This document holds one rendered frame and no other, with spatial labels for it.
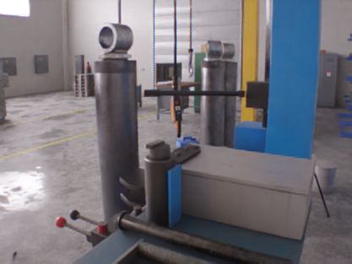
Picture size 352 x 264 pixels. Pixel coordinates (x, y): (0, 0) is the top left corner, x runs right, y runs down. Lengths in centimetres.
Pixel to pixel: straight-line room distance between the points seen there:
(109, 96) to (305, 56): 88
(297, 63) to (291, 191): 51
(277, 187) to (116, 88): 95
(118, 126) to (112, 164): 19
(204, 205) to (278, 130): 45
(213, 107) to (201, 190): 187
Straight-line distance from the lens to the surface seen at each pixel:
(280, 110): 108
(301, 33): 106
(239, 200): 73
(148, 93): 106
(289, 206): 71
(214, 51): 260
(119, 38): 145
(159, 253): 62
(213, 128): 262
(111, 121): 145
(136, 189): 115
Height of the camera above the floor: 145
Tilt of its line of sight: 13 degrees down
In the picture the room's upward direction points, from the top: straight up
